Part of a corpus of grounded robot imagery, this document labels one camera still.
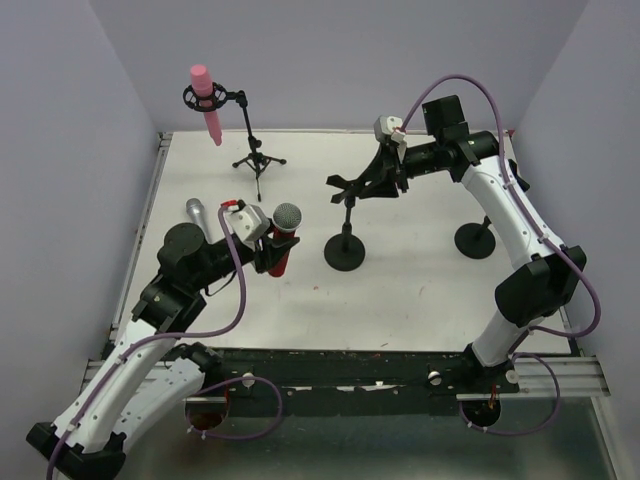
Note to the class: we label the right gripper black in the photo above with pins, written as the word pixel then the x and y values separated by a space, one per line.
pixel 393 168

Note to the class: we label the red glitter microphone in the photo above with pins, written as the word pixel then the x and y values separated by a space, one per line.
pixel 286 219

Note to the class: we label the black mounting base plate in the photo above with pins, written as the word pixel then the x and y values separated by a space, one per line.
pixel 315 383

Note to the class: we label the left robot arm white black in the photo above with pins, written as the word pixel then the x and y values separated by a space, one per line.
pixel 89 439

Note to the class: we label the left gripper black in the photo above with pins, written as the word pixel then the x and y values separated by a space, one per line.
pixel 263 251

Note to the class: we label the silver microphone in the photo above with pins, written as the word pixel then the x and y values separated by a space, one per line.
pixel 196 211

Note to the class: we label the black round base stand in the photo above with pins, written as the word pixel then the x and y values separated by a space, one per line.
pixel 475 240
pixel 344 251

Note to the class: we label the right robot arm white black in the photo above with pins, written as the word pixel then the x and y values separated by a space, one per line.
pixel 545 270

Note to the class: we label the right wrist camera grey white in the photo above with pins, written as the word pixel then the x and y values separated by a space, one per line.
pixel 388 132

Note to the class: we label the black tripod shock mount stand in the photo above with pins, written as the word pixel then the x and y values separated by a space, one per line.
pixel 256 160

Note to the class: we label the pink microphone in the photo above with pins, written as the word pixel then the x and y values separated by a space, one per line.
pixel 202 85

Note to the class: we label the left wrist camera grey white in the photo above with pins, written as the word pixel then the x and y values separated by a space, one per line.
pixel 247 221

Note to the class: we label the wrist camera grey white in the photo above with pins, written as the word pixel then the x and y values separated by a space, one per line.
pixel 247 221
pixel 388 132

